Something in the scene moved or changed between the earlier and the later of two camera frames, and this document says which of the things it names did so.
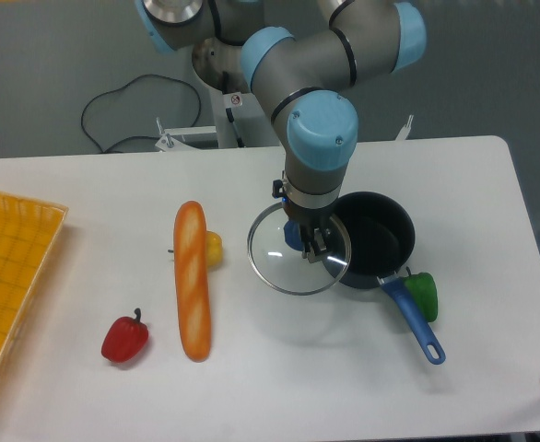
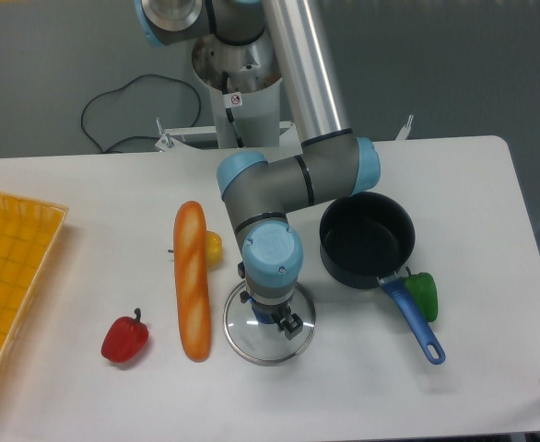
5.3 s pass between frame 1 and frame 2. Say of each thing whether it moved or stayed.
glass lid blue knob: moved
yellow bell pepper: stayed
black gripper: moved
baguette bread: stayed
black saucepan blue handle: stayed
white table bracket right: stayed
